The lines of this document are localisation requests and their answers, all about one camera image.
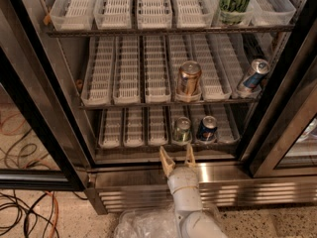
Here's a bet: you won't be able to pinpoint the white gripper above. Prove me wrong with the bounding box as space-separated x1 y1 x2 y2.
159 144 198 194

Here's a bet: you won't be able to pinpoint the green soda can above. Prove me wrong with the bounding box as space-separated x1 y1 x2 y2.
172 117 191 143

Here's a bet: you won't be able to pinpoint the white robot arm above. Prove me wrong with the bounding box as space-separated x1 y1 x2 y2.
159 144 228 238

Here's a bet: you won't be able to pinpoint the dark blue soda can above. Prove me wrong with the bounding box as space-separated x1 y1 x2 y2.
196 116 218 143

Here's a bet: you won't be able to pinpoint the gold copper soda can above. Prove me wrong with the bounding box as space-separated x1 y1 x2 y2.
176 60 202 96

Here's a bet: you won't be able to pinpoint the stainless steel fridge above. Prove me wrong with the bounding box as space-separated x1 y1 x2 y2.
44 0 317 214

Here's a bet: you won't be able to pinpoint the blue silver soda can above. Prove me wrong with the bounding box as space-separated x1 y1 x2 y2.
237 59 269 93

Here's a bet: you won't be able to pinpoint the open glass fridge door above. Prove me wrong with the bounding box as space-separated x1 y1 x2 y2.
0 0 91 191

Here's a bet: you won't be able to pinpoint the tall green lime can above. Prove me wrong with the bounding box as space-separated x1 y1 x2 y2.
219 0 250 25

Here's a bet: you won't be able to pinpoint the crumpled clear plastic bag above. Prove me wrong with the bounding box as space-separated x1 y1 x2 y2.
114 203 228 238

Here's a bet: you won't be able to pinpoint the bottom wire shelf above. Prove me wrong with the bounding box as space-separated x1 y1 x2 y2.
95 142 238 153

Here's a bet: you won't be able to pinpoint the wire shelf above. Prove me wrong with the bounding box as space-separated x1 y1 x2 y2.
95 142 238 153
47 25 294 38
79 98 260 110

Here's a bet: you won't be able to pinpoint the middle wire shelf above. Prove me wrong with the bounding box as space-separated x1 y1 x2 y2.
79 98 260 110

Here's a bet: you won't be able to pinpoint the orange extension cable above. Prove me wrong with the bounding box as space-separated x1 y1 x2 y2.
0 111 60 238

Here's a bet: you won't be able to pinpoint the top wire shelf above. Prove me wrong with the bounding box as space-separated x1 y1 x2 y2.
47 25 294 38

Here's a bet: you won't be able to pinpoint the black floor cables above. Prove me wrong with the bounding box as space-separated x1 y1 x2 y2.
0 129 88 238

